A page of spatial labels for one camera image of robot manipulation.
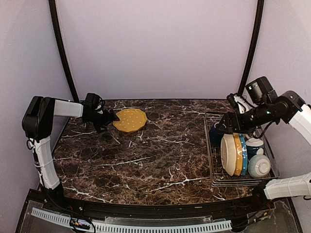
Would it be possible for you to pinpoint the blue polka dot plate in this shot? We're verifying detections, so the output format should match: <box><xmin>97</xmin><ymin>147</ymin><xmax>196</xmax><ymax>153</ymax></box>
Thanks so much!
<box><xmin>239</xmin><ymin>133</ymin><xmax>248</xmax><ymax>176</ymax></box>

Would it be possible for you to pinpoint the dark blue mug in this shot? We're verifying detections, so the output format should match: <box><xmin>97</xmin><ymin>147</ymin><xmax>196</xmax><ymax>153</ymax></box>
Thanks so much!
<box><xmin>209</xmin><ymin>123</ymin><xmax>225</xmax><ymax>147</ymax></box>

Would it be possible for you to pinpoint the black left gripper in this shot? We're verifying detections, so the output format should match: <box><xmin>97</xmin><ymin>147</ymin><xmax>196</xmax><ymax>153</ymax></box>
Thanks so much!
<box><xmin>86</xmin><ymin>109</ymin><xmax>120</xmax><ymax>133</ymax></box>

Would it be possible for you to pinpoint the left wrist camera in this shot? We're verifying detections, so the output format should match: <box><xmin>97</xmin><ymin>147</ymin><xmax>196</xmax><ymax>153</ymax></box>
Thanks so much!
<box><xmin>83</xmin><ymin>93</ymin><xmax>104</xmax><ymax>111</ymax></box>

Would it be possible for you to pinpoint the white slotted cable duct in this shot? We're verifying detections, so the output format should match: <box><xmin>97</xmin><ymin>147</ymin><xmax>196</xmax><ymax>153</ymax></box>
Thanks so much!
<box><xmin>31</xmin><ymin>208</ymin><xmax>232</xmax><ymax>233</ymax></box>

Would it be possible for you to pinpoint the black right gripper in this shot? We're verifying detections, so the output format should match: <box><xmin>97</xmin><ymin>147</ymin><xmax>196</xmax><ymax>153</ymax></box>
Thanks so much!
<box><xmin>216</xmin><ymin>100</ymin><xmax>274</xmax><ymax>133</ymax></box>

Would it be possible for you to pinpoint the yellow polka dot plate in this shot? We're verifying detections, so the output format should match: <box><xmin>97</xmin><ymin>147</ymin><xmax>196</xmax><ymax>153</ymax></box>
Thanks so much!
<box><xmin>233</xmin><ymin>133</ymin><xmax>243</xmax><ymax>176</ymax></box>
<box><xmin>113</xmin><ymin>108</ymin><xmax>148</xmax><ymax>133</ymax></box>

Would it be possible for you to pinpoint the small circuit board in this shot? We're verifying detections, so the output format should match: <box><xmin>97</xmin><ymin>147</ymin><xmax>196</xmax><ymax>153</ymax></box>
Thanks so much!
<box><xmin>69</xmin><ymin>218</ymin><xmax>91</xmax><ymax>231</ymax></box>

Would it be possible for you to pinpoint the black frame post left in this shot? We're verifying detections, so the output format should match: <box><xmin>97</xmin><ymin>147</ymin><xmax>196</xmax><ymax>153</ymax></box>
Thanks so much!
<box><xmin>48</xmin><ymin>0</ymin><xmax>80</xmax><ymax>102</ymax></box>

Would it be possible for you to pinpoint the black frame post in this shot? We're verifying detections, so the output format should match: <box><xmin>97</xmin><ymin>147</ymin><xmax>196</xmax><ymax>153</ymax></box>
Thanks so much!
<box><xmin>48</xmin><ymin>0</ymin><xmax>80</xmax><ymax>102</ymax></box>
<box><xmin>238</xmin><ymin>0</ymin><xmax>265</xmax><ymax>95</ymax></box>

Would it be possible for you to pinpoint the metal wire dish rack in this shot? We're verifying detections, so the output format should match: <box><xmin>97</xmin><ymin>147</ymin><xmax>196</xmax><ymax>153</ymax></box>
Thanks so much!
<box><xmin>203</xmin><ymin>111</ymin><xmax>276</xmax><ymax>187</ymax></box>

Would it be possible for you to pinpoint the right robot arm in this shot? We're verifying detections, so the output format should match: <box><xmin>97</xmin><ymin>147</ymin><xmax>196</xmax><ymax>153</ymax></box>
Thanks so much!
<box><xmin>216</xmin><ymin>90</ymin><xmax>311</xmax><ymax>211</ymax></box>

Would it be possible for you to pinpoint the teal and white mug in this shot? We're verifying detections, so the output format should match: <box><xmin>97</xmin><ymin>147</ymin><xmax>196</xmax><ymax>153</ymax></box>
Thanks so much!
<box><xmin>246</xmin><ymin>138</ymin><xmax>265</xmax><ymax>161</ymax></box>

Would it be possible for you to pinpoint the pale green ribbed bowl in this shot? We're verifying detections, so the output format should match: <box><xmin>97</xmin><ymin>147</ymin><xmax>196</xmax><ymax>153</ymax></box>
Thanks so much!
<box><xmin>248</xmin><ymin>154</ymin><xmax>271</xmax><ymax>178</ymax></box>

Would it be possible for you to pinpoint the black front rail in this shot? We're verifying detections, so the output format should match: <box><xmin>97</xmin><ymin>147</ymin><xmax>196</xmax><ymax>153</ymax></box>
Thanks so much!
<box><xmin>26</xmin><ymin>188</ymin><xmax>277</xmax><ymax>220</ymax></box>

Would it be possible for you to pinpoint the cream bird pattern plate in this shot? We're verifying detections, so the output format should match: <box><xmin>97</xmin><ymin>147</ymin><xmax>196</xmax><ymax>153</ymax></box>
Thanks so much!
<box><xmin>221</xmin><ymin>134</ymin><xmax>236</xmax><ymax>176</ymax></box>

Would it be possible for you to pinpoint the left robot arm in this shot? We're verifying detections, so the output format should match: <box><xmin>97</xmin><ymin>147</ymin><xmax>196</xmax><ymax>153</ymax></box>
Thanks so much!
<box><xmin>22</xmin><ymin>93</ymin><xmax>119</xmax><ymax>212</ymax></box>

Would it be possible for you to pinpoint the black frame post right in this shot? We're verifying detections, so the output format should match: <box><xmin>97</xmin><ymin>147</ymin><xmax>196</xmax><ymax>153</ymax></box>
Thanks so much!
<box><xmin>238</xmin><ymin>0</ymin><xmax>265</xmax><ymax>95</ymax></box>

